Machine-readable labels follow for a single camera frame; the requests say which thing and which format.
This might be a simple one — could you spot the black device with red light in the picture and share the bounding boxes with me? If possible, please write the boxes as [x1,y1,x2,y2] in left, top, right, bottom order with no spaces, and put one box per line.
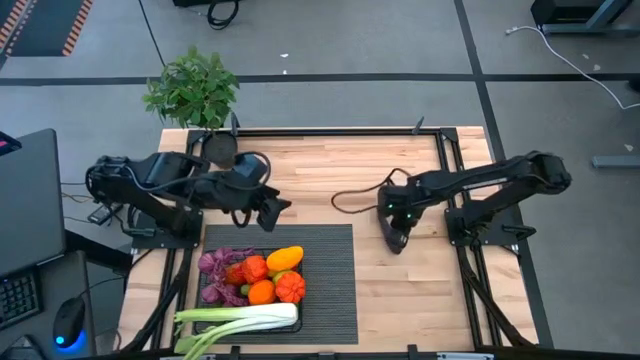
[0,130,23,157]

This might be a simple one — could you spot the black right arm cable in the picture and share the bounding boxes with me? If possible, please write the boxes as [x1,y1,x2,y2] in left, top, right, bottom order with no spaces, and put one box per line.
[330,167,412,215]

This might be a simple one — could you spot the black wire basket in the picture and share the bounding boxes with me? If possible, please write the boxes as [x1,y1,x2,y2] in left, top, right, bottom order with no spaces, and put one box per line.
[193,247,305,335]

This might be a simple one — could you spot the orange striped dark mat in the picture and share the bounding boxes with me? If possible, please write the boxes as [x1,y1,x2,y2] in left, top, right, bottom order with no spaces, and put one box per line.
[0,0,95,58]

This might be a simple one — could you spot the purple onion bunch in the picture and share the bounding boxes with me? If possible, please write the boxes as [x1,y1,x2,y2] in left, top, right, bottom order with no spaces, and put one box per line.
[197,247,257,309]

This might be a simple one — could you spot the black backlit keyboard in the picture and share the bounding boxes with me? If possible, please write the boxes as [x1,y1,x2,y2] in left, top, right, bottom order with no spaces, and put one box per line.
[0,269,44,331]

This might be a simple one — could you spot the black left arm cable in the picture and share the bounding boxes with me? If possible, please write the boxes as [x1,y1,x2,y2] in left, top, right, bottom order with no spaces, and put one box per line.
[229,149,273,229]

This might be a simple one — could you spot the grey woven placemat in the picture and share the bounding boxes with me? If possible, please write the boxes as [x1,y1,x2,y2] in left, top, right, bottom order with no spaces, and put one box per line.
[199,223,359,346]

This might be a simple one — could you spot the grey desk foot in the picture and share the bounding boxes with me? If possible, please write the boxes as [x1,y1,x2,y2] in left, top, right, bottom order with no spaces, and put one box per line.
[591,154,640,169]

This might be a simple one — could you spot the coiled black cable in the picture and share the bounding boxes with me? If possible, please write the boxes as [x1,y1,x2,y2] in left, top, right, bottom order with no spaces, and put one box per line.
[206,0,242,31]

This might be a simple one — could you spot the small black handheld device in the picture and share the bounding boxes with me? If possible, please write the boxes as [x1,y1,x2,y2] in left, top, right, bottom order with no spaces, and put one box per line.
[87,199,124,225]

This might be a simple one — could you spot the black computer mouse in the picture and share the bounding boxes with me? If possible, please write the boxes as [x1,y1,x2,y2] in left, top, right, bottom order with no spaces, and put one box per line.
[52,295,87,350]

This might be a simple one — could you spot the yellow-red peach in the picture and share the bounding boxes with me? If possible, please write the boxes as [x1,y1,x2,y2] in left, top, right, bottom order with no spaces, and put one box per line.
[223,263,246,288]

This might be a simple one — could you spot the white cable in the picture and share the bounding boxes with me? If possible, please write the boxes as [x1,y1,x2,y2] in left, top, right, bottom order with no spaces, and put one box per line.
[504,24,640,111]

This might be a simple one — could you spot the white green leek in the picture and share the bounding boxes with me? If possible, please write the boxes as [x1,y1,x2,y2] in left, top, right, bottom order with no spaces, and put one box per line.
[172,301,300,360]

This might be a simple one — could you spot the black desk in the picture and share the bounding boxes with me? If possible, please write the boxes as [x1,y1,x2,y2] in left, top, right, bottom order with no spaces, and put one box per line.
[0,249,99,360]

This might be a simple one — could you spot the black metal table frame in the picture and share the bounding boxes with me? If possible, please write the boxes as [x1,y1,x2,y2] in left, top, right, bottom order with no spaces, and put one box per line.
[122,127,539,351]

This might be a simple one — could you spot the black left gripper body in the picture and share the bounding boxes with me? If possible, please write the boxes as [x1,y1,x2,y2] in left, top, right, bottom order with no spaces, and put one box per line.
[202,172,279,214]

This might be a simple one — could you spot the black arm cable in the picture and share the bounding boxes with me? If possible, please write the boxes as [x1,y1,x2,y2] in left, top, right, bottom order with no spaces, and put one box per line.
[330,167,412,215]
[229,149,273,229]

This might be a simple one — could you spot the yellow-orange mango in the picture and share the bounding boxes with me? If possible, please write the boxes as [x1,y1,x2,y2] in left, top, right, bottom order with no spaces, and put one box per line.
[265,244,305,273]

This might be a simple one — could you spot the dark desk base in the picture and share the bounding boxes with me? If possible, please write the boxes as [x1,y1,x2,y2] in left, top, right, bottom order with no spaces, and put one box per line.
[529,0,640,39]

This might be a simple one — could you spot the black monitor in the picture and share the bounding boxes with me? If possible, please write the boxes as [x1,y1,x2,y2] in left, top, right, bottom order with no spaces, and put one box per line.
[0,128,67,277]

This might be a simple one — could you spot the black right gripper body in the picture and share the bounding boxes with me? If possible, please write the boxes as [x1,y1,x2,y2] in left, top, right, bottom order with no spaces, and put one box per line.
[377,183,420,229]

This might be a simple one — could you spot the green potted plant black pot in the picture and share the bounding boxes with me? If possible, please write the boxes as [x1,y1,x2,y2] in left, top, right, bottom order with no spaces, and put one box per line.
[142,44,241,170]

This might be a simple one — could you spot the orange fruit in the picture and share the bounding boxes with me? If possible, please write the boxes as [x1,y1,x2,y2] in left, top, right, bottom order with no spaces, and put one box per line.
[247,279,278,307]

